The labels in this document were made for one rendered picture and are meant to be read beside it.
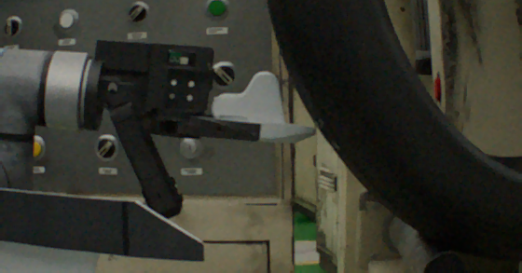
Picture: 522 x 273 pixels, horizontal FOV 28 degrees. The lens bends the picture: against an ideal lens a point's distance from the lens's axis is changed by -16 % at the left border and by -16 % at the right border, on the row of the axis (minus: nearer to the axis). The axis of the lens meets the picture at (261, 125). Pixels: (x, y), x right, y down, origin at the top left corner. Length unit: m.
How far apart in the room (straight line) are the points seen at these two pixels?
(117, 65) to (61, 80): 0.06
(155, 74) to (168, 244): 0.75
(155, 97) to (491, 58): 0.49
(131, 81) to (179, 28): 0.65
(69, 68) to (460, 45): 0.52
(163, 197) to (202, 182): 0.66
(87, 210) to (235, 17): 1.42
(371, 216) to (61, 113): 0.44
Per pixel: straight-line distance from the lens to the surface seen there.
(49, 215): 0.29
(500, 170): 0.97
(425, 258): 1.03
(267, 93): 1.05
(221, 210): 1.67
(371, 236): 1.33
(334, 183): 5.77
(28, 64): 1.07
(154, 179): 1.06
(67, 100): 1.05
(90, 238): 0.30
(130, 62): 1.06
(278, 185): 1.72
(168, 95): 1.05
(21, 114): 1.07
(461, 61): 1.36
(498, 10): 1.38
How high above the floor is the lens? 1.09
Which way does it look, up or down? 3 degrees down
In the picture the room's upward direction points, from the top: 1 degrees counter-clockwise
